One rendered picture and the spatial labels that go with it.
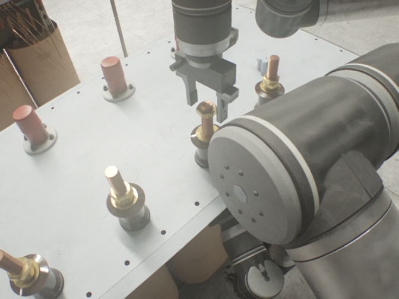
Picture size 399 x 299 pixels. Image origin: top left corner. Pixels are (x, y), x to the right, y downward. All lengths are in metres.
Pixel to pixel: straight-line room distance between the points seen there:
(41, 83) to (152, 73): 1.33
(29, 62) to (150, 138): 1.50
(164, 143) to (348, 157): 0.67
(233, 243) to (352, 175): 0.58
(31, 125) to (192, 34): 0.62
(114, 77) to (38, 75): 1.33
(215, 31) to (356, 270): 0.42
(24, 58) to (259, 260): 1.95
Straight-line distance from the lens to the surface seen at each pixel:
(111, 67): 1.02
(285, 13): 0.59
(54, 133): 1.05
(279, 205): 0.27
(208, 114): 0.69
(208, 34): 0.53
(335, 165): 0.30
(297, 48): 1.33
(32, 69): 2.30
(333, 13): 0.66
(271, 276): 0.84
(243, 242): 0.84
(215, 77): 0.58
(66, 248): 0.81
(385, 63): 0.45
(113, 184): 0.62
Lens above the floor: 2.04
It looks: 51 degrees down
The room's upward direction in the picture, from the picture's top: 5 degrees counter-clockwise
